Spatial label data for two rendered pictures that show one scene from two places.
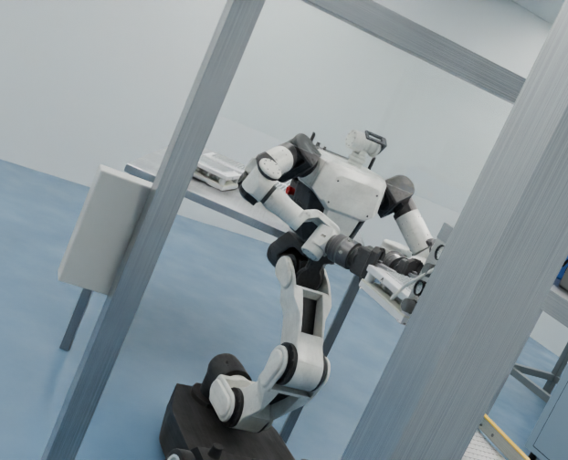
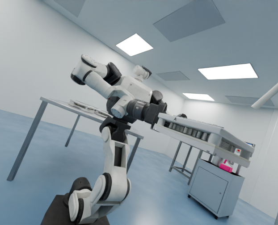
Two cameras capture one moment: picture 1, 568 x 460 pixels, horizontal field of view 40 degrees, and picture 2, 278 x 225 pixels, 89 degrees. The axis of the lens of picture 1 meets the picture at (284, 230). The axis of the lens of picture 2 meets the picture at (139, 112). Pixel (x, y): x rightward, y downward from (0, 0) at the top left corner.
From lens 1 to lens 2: 1.70 m
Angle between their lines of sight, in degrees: 15
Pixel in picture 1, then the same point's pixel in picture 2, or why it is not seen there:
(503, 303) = not seen: outside the picture
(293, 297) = (109, 146)
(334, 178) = (129, 83)
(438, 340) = not seen: outside the picture
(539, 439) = (191, 190)
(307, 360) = (117, 183)
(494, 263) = not seen: outside the picture
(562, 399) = (196, 177)
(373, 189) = (147, 91)
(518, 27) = (164, 89)
